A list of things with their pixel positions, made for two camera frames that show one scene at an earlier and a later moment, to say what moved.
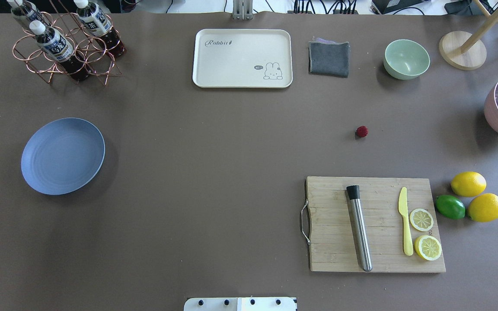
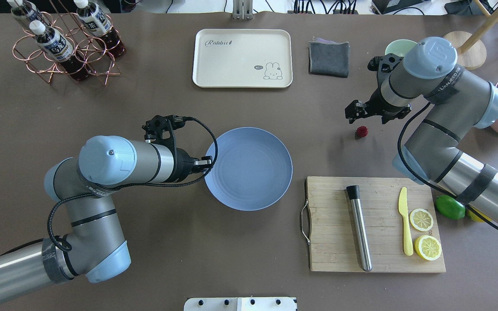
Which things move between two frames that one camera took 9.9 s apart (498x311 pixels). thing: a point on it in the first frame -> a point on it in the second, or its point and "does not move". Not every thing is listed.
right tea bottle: x=100 y=25 does not move
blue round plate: x=62 y=155 -> x=254 y=169
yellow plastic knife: x=403 y=208 does not move
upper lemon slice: x=421 y=220 does not move
